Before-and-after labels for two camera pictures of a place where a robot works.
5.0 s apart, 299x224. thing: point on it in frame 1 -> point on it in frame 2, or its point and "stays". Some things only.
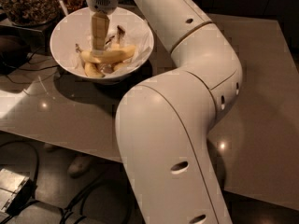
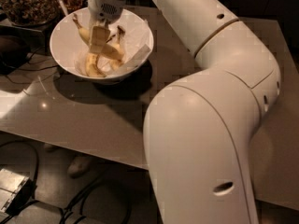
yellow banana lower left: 91,71 stays
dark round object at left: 14,51 stays
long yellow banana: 113,53 -> 109,49
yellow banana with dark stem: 119,43 stays
